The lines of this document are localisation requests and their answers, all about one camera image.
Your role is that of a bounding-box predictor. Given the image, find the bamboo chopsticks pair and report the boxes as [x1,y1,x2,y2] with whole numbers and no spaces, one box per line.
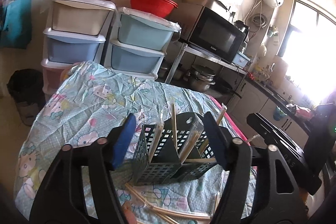
[171,102,178,150]
[148,121,164,163]
[202,111,228,157]
[179,130,201,164]

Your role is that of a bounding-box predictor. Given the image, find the dark green perforated utensil holder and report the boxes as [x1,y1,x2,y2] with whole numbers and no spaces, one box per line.
[132,112,217,185]

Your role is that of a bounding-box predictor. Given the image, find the white kitchen cabinet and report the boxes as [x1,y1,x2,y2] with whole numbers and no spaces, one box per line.
[228,78,309,148]

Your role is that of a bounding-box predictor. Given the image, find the pink blanket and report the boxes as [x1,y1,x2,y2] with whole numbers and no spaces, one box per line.
[209,95,247,141]

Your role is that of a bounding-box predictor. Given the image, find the floral light blue tablecloth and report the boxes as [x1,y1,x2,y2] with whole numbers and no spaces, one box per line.
[15,62,256,223]

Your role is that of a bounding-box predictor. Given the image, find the black frying pan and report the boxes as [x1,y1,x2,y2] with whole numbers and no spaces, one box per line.
[210,78,242,99]

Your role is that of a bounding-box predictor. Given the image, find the stacked steel pots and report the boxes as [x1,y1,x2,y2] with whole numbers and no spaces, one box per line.
[188,65,216,92]

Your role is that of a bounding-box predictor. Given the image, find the small steel pot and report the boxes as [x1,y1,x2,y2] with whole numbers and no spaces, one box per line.
[158,61,171,79]

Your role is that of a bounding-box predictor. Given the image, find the blue lower right drawer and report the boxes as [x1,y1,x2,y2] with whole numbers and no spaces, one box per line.
[110,40,166,74]

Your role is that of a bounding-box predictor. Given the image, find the blue drawer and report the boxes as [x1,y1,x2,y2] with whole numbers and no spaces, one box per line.
[43,28,106,63]
[110,40,166,74]

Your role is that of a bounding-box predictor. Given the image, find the light blue plastic box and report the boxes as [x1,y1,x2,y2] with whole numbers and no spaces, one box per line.
[232,52,251,68]

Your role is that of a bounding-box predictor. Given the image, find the metal shelf rack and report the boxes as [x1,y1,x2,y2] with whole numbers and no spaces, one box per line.
[165,41,247,84]

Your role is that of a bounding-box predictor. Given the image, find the bamboo chopsticks on table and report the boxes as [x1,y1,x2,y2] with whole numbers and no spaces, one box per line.
[125,183,212,221]
[155,211,179,224]

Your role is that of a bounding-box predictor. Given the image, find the teal top right drawer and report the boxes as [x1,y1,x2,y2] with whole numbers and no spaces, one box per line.
[117,7,182,51]

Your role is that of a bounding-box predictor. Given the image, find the blue lower left drawer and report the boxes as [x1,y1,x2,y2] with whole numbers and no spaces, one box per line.
[43,28,106,63]

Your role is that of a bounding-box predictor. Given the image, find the black microwave oven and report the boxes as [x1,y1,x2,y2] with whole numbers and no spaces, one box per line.
[177,3,246,63]

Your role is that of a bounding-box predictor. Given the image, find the electric kettle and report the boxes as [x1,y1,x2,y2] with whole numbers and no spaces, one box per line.
[234,20,249,42]

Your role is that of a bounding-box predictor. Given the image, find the red plastic basin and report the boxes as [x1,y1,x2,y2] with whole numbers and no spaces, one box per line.
[130,0,178,18]

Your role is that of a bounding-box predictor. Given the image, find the white top storage drawer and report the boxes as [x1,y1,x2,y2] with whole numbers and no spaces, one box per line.
[51,0,116,36]

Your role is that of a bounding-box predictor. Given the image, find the teal hanging bag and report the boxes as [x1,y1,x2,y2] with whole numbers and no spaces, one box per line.
[1,0,32,49]

